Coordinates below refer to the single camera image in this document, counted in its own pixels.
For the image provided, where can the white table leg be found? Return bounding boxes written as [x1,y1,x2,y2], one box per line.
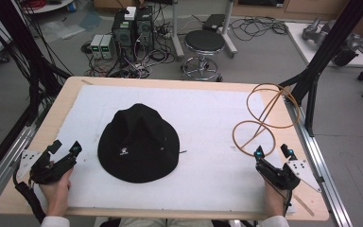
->
[169,0,185,61]
[221,0,239,60]

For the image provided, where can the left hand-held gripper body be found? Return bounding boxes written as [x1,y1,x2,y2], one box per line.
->
[16,149,78,185]

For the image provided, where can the black computer tower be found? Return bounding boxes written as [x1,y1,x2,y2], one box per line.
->
[134,5,155,54]
[111,11,137,62]

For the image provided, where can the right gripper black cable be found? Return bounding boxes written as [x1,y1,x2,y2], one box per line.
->
[283,188,295,218]

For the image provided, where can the white box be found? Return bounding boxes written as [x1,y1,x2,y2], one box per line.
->
[124,6,137,22]

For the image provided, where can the black metal stand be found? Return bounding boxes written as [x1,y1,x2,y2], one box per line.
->
[278,0,363,138]
[0,0,74,187]

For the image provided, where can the person's right hand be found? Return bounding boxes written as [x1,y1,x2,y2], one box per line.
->
[264,179,289,218]

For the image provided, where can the black floor cables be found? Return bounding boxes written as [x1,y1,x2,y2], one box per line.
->
[228,15,289,43]

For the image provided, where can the aluminium rail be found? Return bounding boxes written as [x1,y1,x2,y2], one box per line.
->
[0,97,56,212]
[284,96,354,227]

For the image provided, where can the grey power supply unit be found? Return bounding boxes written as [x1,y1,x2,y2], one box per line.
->
[90,34,104,60]
[100,34,115,60]

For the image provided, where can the white foam mat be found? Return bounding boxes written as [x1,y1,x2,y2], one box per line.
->
[32,84,297,216]

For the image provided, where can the person's lap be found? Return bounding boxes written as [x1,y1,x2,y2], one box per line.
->
[98,217,233,227]

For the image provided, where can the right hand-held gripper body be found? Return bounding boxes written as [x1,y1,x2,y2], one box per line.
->
[255,159,322,193]

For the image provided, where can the black round stool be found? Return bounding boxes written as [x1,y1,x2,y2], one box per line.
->
[180,29,227,82]

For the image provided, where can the orange cable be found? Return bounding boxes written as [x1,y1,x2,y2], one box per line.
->
[232,82,303,158]

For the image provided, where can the black bucket hat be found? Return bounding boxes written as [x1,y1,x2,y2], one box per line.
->
[97,103,182,184]

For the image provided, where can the flat black box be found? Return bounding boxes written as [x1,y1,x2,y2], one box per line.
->
[201,13,227,33]

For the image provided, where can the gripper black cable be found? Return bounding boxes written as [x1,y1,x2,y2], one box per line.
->
[283,188,295,218]
[12,169,47,224]

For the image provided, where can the tangle of floor cables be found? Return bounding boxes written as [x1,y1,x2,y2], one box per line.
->
[80,3,179,79]

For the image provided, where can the white platform board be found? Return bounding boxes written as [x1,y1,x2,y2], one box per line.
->
[285,22,363,69]

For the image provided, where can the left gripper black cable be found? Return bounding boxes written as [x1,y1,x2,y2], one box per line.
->
[12,169,47,224]

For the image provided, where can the person's left hand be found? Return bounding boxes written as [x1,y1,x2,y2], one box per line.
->
[39,168,74,218]

